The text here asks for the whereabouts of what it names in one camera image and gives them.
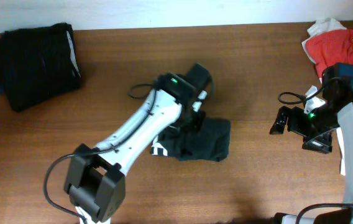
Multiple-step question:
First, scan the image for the dark green t-shirt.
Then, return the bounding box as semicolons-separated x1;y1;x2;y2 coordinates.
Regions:
150;118;231;162

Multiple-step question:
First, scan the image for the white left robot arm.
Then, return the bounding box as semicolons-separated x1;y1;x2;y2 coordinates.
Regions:
64;63;212;223

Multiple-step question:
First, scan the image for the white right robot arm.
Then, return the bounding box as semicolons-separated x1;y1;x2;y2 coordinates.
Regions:
270;63;353;224

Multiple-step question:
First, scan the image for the red and white garment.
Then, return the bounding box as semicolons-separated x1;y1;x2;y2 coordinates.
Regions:
301;17;353;177

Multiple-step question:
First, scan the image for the folded black garment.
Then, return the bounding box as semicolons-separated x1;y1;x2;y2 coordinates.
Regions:
0;22;81;112

